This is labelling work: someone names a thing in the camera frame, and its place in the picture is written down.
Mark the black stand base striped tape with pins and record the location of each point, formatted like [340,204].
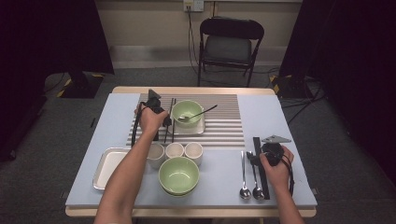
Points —
[291,88]
[79,87]

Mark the striped woven placemat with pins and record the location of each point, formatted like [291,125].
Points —
[218,130]

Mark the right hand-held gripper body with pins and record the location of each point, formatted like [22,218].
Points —
[274,151]

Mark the silver metal spoon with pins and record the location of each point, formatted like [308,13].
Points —
[257,193]
[245,193]
[183,118]

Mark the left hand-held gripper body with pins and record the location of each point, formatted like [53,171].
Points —
[154,102]

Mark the person's right hand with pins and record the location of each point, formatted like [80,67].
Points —
[278,174]

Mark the green ceramic bowl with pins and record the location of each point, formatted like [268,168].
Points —
[179,194]
[190,109]
[179,174]

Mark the person's left hand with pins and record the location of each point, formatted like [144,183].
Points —
[151,121]

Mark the white wall socket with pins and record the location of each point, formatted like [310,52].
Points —
[193,4]

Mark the light blue table cover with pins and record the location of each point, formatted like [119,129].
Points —
[267,118]

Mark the black folding chair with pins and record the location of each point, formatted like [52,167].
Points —
[230,46]

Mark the row of black chopsticks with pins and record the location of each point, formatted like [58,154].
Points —
[264,183]

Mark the dark curtain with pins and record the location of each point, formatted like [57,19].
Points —
[46,31]
[358,46]

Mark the white ceramic cup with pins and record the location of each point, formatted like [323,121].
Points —
[156,152]
[194,149]
[174,149]

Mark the small black floor object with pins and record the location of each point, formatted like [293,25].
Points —
[92,122]

